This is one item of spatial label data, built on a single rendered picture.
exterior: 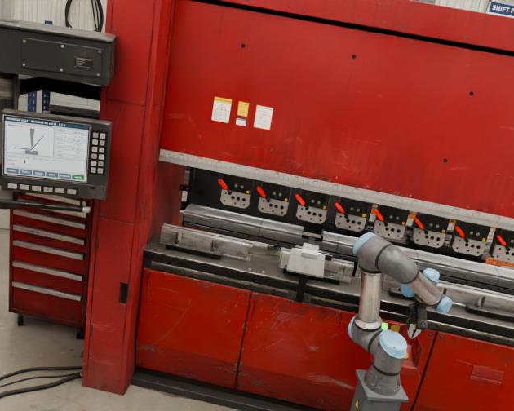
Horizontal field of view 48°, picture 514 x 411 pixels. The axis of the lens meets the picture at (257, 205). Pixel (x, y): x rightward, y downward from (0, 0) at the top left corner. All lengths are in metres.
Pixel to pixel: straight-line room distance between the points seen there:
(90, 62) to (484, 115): 1.78
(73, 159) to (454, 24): 1.78
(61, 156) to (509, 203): 2.10
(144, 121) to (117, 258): 0.74
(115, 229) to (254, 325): 0.89
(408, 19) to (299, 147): 0.77
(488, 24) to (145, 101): 1.57
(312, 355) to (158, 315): 0.86
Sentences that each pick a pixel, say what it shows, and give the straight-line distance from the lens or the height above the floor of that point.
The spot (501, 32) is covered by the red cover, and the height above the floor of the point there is 2.23.
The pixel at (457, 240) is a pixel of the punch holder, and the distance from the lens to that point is 3.06.
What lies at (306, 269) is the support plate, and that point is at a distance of 2.87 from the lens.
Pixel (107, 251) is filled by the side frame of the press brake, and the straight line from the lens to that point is 3.07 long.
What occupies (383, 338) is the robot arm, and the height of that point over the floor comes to 1.00.
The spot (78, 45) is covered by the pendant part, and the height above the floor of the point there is 1.91.
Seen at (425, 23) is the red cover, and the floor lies 2.22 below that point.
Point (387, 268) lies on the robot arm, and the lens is 2.25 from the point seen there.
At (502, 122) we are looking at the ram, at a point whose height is 1.85.
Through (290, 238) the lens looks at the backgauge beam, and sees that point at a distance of 3.32.
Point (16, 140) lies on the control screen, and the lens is 2.69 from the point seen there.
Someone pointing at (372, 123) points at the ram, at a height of 1.73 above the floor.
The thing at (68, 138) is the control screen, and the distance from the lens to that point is 2.64.
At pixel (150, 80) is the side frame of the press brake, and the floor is 1.78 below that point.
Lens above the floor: 2.23
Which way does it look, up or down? 20 degrees down
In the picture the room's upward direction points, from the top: 10 degrees clockwise
